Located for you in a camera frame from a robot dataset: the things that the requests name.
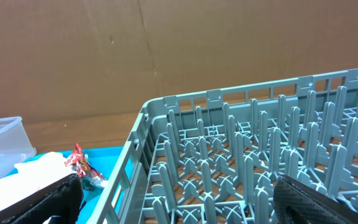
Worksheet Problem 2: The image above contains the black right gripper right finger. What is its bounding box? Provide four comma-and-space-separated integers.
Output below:
273, 175, 358, 224

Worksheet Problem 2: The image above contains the white napkin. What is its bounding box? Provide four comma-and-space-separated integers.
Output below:
0, 152, 73, 211

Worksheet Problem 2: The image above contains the teal plastic tray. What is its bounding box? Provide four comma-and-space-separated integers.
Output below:
6, 146, 133, 223

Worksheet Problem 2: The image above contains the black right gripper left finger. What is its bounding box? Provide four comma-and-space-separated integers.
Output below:
0, 174, 83, 223

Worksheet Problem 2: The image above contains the red snack wrapper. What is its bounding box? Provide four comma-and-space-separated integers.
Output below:
65, 142, 108, 191

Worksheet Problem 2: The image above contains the grey dish rack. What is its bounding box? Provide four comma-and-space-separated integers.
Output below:
88, 69, 358, 223

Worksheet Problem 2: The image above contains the clear plastic bin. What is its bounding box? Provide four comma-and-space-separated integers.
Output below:
0, 116, 37, 179

